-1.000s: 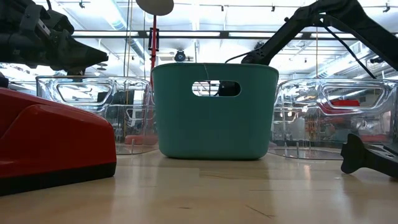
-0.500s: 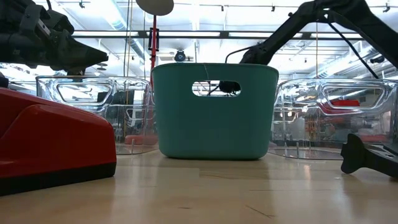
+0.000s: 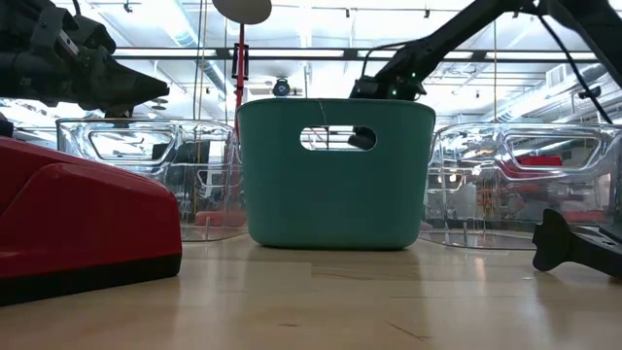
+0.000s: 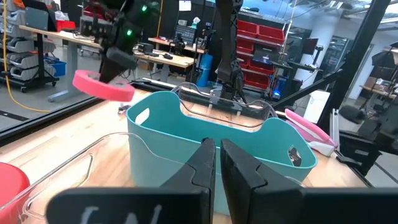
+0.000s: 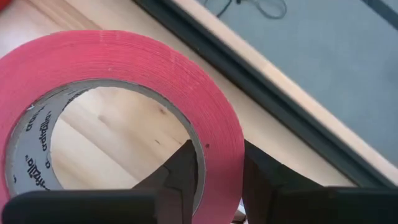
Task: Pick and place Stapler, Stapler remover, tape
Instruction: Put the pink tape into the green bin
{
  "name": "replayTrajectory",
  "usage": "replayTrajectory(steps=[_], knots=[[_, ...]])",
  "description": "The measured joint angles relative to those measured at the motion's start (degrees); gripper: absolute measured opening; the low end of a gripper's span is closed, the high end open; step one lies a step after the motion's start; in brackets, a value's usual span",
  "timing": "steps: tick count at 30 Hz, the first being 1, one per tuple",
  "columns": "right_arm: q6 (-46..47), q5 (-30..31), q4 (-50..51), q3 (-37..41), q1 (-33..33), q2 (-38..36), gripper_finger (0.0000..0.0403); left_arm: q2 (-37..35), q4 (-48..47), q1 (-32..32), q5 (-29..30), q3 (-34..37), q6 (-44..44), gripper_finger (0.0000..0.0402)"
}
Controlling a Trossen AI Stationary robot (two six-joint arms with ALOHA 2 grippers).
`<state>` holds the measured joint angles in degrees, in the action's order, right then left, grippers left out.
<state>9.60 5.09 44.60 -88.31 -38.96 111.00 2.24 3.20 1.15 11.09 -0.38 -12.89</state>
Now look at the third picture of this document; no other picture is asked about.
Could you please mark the teal plastic bin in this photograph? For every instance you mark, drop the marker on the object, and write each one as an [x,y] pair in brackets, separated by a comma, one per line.
[335,194]

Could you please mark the round black ceiling fixture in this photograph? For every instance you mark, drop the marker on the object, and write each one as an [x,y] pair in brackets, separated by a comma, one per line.
[281,88]

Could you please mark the red desk lamp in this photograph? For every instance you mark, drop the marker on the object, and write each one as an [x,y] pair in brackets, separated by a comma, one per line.
[239,97]

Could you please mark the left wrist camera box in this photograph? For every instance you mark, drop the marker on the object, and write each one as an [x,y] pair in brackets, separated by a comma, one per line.
[58,34]

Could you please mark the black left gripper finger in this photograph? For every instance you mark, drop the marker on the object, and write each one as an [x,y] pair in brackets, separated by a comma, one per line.
[136,90]

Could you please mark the clear plastic bin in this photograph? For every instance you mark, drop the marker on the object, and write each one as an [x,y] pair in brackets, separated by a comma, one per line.
[214,146]
[486,146]

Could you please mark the overhead light bar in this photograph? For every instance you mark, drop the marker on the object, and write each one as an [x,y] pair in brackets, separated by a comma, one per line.
[291,53]

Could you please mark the red stapler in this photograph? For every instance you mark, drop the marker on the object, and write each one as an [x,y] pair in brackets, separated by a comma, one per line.
[87,219]

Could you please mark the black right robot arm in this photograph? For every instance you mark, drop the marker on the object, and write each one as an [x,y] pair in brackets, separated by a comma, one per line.
[452,29]

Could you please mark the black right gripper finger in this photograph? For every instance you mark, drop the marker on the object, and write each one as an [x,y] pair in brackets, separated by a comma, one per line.
[362,140]

